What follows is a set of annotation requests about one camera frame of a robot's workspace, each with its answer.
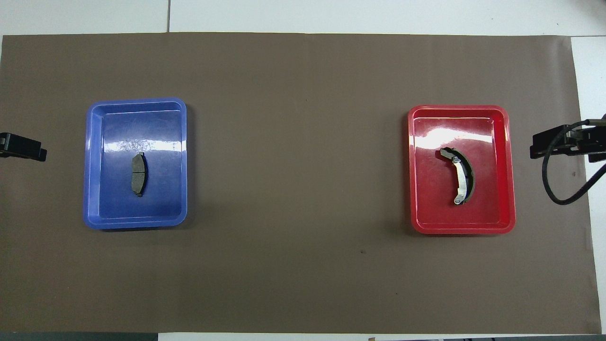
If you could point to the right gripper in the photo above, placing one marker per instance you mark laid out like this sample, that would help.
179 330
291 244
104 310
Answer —
597 149

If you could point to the curved brake shoe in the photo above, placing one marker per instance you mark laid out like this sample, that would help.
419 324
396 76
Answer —
460 182

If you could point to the grey brake pad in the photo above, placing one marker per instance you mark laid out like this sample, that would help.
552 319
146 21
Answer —
138 175

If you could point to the blue plastic tray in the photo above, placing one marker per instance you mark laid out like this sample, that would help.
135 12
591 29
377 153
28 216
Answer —
113 132

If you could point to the red plastic tray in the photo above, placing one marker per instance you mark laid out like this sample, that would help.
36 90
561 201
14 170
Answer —
435 208

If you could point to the brown table mat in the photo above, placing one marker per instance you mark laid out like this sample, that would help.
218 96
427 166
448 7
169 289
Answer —
303 142

